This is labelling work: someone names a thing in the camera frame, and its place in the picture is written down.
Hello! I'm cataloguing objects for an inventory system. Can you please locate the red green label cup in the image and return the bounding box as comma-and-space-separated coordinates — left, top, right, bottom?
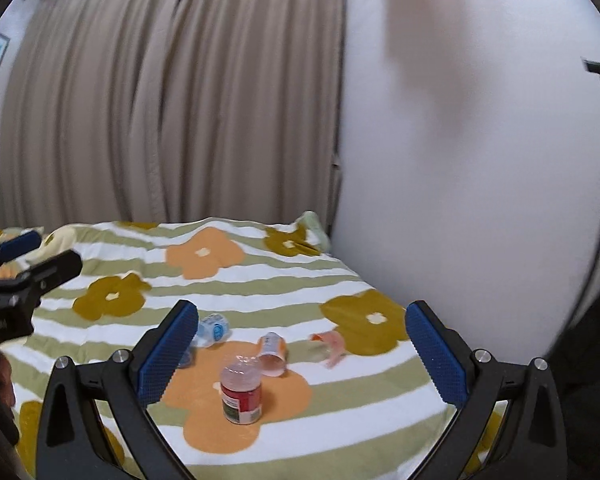
220, 356, 262, 425

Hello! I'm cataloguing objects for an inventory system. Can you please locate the clear white blue cup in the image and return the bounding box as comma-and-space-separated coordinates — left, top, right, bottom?
193, 313, 230, 348

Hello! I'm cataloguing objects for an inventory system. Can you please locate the orange label cup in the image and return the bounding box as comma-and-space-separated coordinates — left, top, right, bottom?
257, 332, 287, 377

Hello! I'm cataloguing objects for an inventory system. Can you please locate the clear pink cup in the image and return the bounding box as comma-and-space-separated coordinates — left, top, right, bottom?
309, 330, 347, 368

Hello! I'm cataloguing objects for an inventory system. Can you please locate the left hand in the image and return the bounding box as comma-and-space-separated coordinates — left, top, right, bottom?
0, 352, 16, 408

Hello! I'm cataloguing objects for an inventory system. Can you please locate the striped floral blanket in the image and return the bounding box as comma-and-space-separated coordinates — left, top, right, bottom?
0, 214, 454, 479

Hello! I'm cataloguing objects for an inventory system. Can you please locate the beige curtain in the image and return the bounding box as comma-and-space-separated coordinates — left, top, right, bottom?
0, 0, 346, 228

